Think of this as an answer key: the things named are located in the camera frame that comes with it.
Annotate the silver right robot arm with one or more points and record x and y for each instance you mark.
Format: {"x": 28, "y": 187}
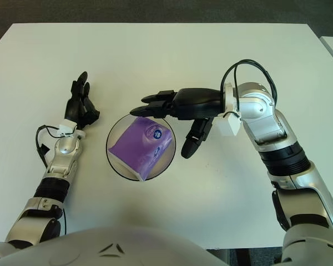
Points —
{"x": 263, "y": 116}

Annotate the black table leg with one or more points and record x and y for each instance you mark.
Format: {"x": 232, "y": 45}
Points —
{"x": 237, "y": 257}

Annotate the grey robot torso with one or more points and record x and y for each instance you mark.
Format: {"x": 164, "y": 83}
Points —
{"x": 113, "y": 246}

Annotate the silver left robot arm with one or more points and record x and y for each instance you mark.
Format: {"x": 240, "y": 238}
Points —
{"x": 65, "y": 147}

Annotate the white plate with black rim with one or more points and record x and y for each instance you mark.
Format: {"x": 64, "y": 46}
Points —
{"x": 116, "y": 130}

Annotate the purple tissue paper pack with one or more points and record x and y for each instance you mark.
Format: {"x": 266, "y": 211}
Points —
{"x": 133, "y": 144}

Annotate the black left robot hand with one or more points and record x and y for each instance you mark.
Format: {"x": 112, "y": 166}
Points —
{"x": 72, "y": 109}

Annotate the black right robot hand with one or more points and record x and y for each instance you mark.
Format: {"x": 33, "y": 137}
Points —
{"x": 197, "y": 102}

